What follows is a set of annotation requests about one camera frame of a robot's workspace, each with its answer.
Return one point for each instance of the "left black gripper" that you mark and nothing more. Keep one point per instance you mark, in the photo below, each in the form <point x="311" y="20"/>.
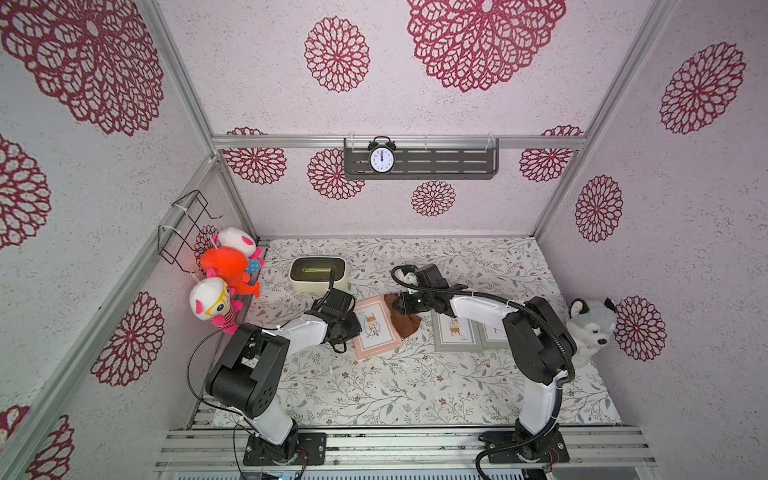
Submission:
<point x="353" y="319"/>

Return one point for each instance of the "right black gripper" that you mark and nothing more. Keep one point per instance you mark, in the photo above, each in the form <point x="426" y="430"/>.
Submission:
<point x="409" y="301"/>

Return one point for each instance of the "brown cloth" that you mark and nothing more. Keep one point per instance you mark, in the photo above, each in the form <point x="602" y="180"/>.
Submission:
<point x="405" y="325"/>

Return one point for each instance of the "pink picture frame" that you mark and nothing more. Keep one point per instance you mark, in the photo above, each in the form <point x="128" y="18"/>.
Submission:
<point x="378" y="334"/>

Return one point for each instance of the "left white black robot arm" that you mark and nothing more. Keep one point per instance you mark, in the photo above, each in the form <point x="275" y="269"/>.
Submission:
<point x="247" y="374"/>

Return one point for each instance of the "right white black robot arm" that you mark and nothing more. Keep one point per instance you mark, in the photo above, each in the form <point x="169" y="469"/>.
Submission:
<point x="540" y="344"/>

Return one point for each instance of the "cream box with green lid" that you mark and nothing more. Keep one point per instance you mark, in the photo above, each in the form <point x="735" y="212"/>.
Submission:
<point x="313" y="274"/>

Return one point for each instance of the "red plush toy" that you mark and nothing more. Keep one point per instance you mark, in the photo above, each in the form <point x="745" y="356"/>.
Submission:
<point x="230" y="265"/>

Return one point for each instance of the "white plush with yellow glasses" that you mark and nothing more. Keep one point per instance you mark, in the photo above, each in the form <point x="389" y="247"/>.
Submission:
<point x="211" y="300"/>

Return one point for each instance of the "white pink plush top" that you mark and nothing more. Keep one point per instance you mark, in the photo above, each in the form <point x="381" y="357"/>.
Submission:
<point x="239" y="240"/>

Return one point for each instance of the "black alarm clock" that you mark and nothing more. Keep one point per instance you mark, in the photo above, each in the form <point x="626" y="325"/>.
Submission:
<point x="382" y="154"/>

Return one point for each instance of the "grey husky plush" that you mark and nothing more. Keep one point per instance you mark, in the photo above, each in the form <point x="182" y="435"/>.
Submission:
<point x="591" y="324"/>

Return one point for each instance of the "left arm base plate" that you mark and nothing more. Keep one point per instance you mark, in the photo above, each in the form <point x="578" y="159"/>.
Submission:
<point x="301" y="448"/>

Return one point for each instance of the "grey wall shelf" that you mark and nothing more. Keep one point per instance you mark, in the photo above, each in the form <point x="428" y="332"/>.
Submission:
<point x="426" y="163"/>

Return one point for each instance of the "black wire basket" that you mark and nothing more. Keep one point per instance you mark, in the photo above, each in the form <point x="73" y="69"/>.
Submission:
<point x="176" y="240"/>

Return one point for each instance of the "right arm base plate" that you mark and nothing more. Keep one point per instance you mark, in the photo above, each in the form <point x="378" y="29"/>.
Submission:
<point x="519" y="445"/>

